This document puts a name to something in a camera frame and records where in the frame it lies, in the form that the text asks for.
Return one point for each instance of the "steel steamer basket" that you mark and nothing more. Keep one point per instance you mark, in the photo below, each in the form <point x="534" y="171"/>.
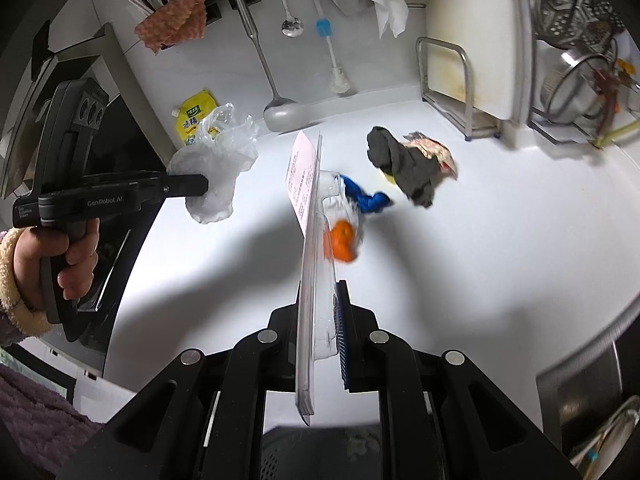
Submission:
<point x="575" y="5"/>

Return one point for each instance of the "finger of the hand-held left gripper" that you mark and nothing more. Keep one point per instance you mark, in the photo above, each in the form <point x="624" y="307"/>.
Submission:
<point x="187" y="185"/>

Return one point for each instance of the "clear blister pack pink card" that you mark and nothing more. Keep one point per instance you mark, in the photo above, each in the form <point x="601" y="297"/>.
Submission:
<point x="307" y="240"/>

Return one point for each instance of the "printed snack wrapper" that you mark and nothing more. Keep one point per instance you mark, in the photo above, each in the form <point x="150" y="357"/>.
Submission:
<point x="440" y="152"/>

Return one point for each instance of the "person's left hand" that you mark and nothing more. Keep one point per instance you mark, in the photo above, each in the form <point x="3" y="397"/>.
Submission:
<point x="80" y="250"/>

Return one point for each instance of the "black glass cooktop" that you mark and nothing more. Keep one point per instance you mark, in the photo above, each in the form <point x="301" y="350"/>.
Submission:
<point x="132" y="240"/>

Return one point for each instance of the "clear plastic bag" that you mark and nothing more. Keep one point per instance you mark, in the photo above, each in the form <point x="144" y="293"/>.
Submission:
<point x="220" y="160"/>

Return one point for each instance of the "steel mixing bowl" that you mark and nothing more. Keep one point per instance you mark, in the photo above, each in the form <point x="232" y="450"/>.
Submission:
<point x="575" y="85"/>

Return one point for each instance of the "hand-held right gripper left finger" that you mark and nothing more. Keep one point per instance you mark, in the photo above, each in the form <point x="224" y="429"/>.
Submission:
<point x="282" y="345"/>

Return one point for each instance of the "person's purple fleece robe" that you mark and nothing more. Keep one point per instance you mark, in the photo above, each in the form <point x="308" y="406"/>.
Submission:
<point x="35" y="420"/>

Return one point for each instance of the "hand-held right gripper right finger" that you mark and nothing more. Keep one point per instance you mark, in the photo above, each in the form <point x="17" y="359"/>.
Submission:
<point x="343" y="340"/>

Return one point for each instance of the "steel ladle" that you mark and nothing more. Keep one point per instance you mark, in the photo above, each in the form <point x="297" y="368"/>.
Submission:
<point x="280" y="112"/>

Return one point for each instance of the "white cutting board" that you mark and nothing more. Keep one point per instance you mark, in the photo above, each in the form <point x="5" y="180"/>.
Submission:
<point x="480" y="35"/>

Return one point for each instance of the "orange pink dish cloth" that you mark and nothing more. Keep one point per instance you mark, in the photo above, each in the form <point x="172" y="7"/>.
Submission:
<point x="175" y="22"/>

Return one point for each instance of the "dark grey cloth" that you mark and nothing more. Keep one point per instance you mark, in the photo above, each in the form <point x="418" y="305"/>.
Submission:
<point x="400" y="160"/>

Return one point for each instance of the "orange crumpled wrapper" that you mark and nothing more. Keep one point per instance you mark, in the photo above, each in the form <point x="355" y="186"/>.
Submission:
<point x="342" y="240"/>

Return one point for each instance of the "stainless steel sink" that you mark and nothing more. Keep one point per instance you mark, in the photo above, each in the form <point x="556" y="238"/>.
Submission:
<point x="590" y="385"/>

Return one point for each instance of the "steel cutting board rack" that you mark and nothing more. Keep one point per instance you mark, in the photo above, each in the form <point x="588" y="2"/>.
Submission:
<point x="467" y="105"/>

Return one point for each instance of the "blue crumpled glove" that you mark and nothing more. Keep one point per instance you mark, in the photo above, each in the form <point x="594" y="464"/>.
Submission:
<point x="367" y="200"/>

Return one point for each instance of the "white bottle brush blue grip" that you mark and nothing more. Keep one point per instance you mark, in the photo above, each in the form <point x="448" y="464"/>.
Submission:
<point x="327" y="35"/>

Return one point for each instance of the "yellow seasoning pouch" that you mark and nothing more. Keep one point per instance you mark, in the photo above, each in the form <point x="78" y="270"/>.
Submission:
<point x="192" y="115"/>

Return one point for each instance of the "small steel spoon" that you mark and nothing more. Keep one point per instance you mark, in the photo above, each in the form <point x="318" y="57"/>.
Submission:
<point x="291" y="25"/>

